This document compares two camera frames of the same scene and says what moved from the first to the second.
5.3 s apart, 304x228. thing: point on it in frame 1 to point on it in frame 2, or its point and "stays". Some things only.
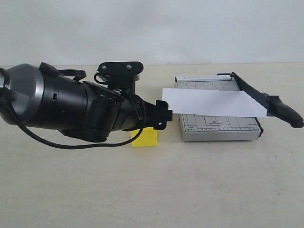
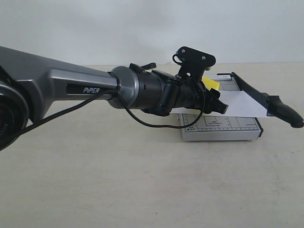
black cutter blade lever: (271, 102) stays
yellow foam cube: (149, 137) to (210, 84)
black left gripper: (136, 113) to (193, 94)
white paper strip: (212, 102) stays
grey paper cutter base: (196, 127) stays
